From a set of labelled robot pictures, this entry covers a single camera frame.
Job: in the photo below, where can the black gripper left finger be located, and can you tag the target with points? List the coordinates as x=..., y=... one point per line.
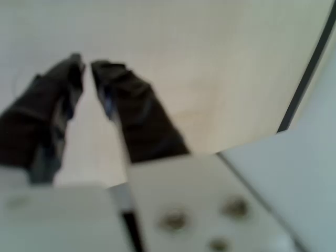
x=29, y=123

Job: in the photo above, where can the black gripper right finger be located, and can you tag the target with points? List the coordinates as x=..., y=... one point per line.
x=141, y=118

